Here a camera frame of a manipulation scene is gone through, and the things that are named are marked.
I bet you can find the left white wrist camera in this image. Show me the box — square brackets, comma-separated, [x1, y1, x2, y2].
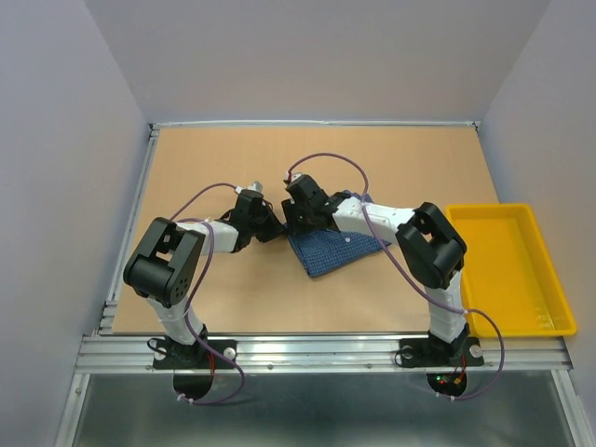
[235, 181, 264, 195]

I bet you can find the blue plaid long sleeve shirt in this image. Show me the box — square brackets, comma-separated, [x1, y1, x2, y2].
[283, 189, 386, 279]

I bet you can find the aluminium front rail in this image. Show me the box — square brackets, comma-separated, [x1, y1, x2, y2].
[74, 333, 573, 375]

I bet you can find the yellow plastic tray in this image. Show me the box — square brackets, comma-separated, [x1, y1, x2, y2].
[445, 204, 577, 338]

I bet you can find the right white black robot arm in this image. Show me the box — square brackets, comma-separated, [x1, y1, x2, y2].
[282, 174, 469, 363]

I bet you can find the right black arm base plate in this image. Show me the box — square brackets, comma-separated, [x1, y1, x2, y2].
[393, 337, 484, 368]

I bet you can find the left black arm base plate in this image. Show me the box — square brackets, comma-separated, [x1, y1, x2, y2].
[146, 336, 237, 371]

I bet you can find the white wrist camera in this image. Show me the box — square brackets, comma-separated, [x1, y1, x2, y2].
[283, 172, 303, 185]
[235, 181, 264, 195]

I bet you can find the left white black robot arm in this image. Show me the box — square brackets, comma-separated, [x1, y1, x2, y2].
[123, 189, 284, 370]

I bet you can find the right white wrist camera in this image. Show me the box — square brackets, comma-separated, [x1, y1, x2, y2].
[283, 172, 303, 185]

